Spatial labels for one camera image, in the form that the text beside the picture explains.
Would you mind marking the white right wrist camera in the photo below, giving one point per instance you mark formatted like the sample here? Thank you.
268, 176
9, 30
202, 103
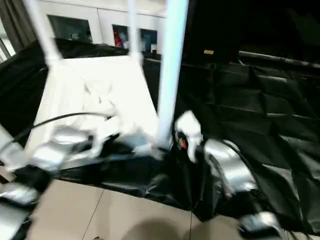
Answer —
189, 132

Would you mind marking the black work mat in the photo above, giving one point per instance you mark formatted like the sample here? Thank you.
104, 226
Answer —
260, 115

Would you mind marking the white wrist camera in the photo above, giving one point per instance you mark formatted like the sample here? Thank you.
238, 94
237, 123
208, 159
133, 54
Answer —
189, 132
105, 132

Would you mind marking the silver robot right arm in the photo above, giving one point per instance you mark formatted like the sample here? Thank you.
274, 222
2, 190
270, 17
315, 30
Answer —
230, 172

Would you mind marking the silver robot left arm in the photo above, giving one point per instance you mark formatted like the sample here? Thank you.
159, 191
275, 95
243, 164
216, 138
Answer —
40, 160

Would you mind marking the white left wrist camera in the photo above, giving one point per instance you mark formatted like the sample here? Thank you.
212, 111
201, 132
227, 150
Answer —
105, 132

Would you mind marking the grey curtain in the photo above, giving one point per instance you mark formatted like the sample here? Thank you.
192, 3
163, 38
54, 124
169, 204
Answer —
15, 25

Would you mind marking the white glass-door cabinet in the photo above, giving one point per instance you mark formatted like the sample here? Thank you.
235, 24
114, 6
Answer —
100, 20

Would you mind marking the white plastic table top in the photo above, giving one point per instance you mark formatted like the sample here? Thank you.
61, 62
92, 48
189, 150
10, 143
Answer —
100, 95

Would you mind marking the black backdrop cloth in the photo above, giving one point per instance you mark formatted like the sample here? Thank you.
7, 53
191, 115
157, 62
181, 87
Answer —
260, 25

